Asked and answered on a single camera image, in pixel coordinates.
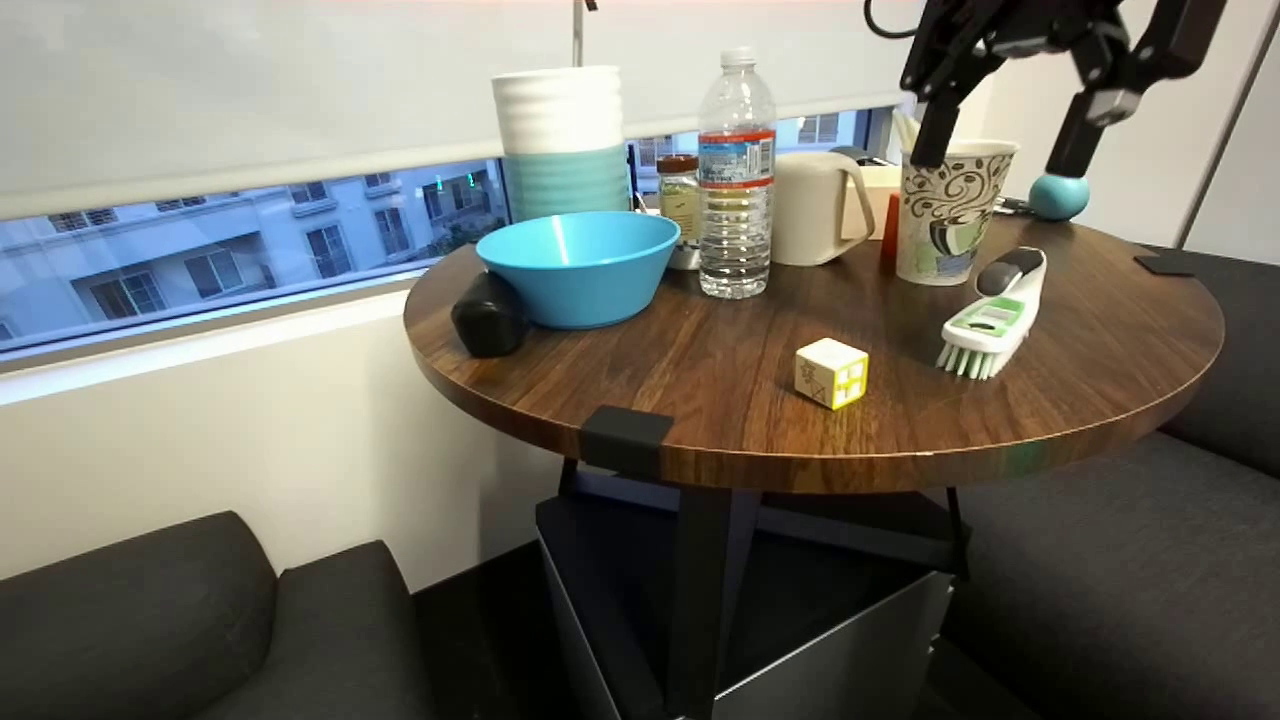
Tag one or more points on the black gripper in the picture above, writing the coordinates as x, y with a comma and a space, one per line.
1054, 24

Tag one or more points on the teal plastic scoop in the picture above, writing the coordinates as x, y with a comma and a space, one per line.
1060, 197

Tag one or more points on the patterned paper cup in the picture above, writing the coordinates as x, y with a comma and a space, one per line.
951, 222

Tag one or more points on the thin grey pole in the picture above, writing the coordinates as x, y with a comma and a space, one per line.
1229, 149

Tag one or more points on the clear plastic water bottle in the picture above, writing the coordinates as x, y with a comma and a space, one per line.
737, 203

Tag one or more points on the small white yellow cube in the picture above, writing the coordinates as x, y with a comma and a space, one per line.
831, 373

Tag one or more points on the small jar with dark lid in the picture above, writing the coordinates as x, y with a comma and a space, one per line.
677, 203

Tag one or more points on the dark grey fabric sofa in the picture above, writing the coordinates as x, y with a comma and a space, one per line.
1146, 532
162, 627

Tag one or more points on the thin blind wand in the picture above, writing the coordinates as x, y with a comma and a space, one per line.
583, 33

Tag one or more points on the white and teal container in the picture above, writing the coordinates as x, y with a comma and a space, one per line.
562, 145

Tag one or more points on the blue bowl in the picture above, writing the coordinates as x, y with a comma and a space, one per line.
575, 274

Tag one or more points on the small black cube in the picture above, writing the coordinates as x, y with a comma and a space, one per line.
491, 323

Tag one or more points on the white roller blind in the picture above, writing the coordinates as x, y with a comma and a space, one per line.
265, 81

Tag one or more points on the window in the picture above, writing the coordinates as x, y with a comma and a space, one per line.
203, 267

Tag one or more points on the black table edge bracket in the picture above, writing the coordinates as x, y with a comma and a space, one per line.
625, 439
1160, 267

